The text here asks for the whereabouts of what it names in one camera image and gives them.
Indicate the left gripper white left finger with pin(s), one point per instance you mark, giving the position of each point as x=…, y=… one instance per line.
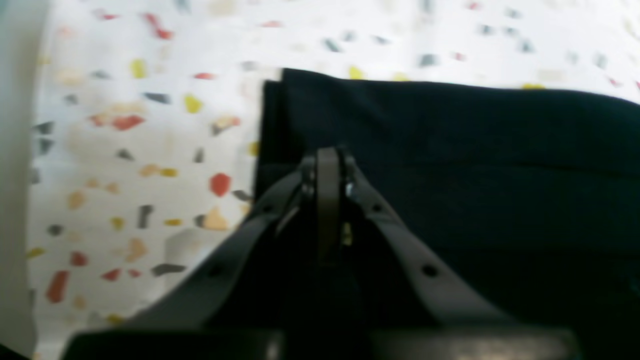
x=176, y=328

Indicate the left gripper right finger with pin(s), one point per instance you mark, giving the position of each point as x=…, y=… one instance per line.
x=470, y=326

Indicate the black t-shirt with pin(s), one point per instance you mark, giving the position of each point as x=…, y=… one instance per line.
x=532, y=195

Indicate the terrazzo patterned tablecloth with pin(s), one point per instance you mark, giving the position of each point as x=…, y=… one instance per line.
x=147, y=112

